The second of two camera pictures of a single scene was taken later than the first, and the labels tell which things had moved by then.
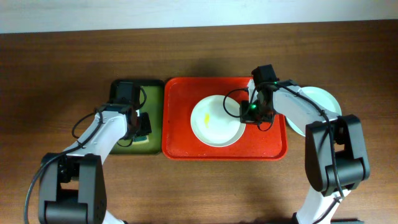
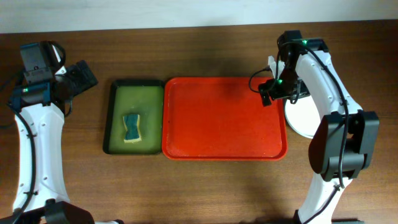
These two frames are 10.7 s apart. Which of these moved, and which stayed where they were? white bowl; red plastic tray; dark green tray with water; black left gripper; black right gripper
Moved: black right gripper; black left gripper; white bowl
Stayed: red plastic tray; dark green tray with water
